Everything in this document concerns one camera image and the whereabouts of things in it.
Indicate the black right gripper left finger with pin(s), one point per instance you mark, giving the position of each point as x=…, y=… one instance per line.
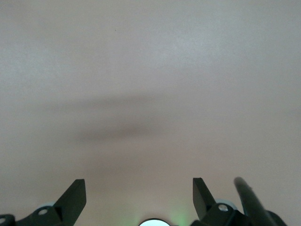
x=70, y=202

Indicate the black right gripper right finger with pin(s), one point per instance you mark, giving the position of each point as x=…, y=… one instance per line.
x=202, y=202

